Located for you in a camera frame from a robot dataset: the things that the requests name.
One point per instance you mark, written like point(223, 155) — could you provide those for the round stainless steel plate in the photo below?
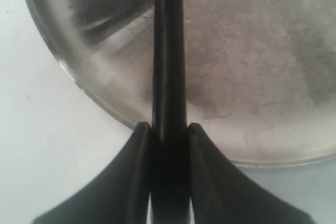
point(260, 74)

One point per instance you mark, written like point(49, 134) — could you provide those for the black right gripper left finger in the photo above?
point(119, 194)

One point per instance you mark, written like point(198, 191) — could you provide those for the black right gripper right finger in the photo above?
point(221, 193)

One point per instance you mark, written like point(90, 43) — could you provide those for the black-handled kitchen knife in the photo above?
point(169, 160)

